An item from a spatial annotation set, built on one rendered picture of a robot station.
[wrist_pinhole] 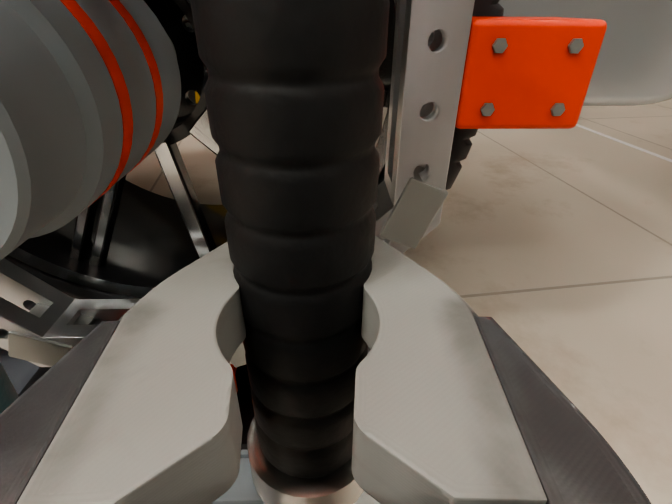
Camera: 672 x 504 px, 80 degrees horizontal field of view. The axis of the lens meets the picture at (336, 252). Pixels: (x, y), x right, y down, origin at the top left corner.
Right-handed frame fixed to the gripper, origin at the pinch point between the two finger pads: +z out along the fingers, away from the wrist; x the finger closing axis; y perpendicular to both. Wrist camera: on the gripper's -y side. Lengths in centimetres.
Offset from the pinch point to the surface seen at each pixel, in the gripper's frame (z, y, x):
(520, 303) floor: 100, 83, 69
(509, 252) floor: 134, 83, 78
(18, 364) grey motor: 36, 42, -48
